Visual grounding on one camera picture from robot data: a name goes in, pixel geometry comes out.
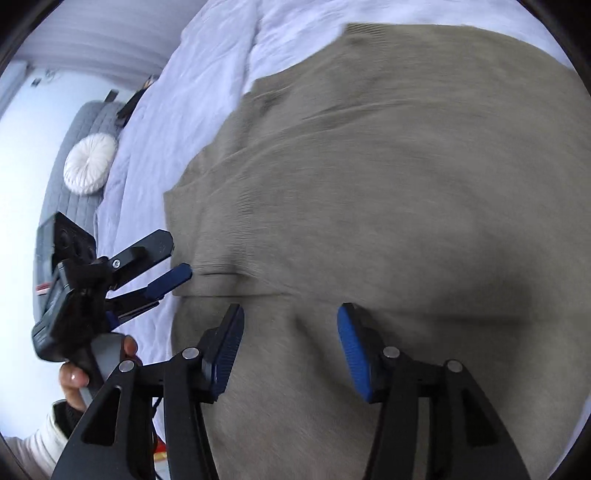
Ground white round pillow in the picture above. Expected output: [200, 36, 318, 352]
[64, 134, 117, 193]

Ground lavender plush blanket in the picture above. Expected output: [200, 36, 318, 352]
[95, 0, 566, 462]

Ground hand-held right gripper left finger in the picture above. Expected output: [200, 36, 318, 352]
[51, 303, 245, 480]

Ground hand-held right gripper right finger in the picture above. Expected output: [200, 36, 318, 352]
[336, 302, 532, 480]

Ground person's left hand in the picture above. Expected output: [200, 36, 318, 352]
[59, 336, 139, 411]

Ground grey quilted headboard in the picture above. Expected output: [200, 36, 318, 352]
[30, 99, 134, 296]

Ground black cable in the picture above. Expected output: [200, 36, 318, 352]
[147, 396, 162, 480]

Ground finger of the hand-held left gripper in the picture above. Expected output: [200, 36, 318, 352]
[99, 229, 175, 289]
[106, 263, 193, 325]

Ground grey curtain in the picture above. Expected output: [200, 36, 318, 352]
[41, 0, 197, 80]

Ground olive knit sweater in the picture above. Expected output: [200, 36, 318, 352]
[164, 22, 588, 480]

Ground person's left forearm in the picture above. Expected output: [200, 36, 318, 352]
[0, 401, 79, 479]

